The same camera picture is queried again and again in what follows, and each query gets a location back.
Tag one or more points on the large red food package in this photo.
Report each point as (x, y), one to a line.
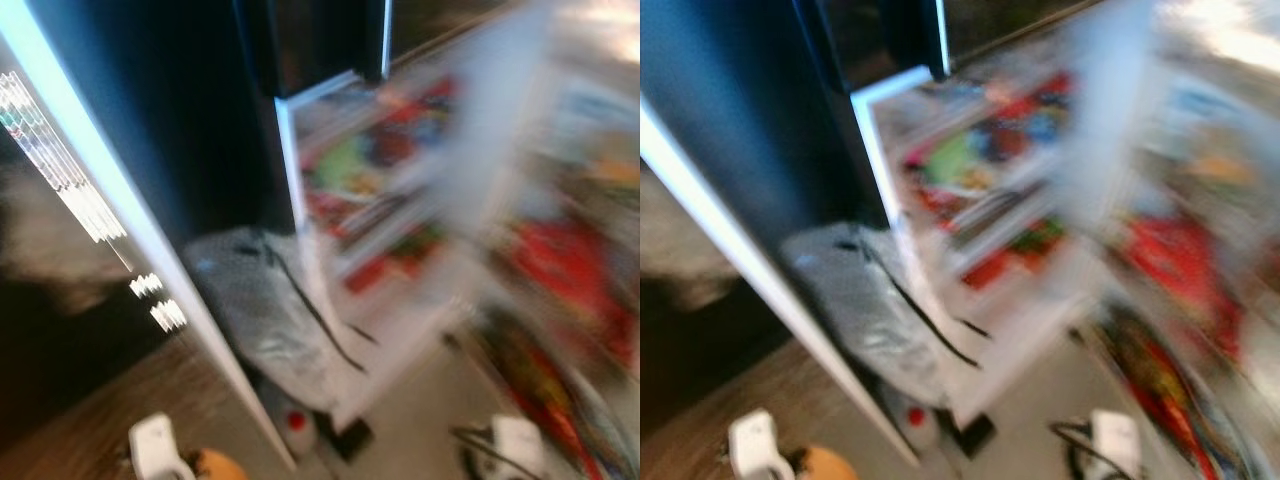
(1180, 270)
(570, 275)

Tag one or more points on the orange plastic bowl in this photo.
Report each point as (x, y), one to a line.
(222, 467)
(830, 465)

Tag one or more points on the silver bubble foil sheet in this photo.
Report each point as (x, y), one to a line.
(860, 305)
(255, 310)

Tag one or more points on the black fridge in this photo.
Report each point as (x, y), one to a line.
(760, 120)
(180, 120)

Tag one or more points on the red capped bottle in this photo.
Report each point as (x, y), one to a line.
(297, 430)
(915, 425)

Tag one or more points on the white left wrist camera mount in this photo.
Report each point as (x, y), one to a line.
(757, 440)
(155, 445)

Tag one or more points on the black fridge foot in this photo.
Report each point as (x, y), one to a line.
(353, 440)
(975, 433)

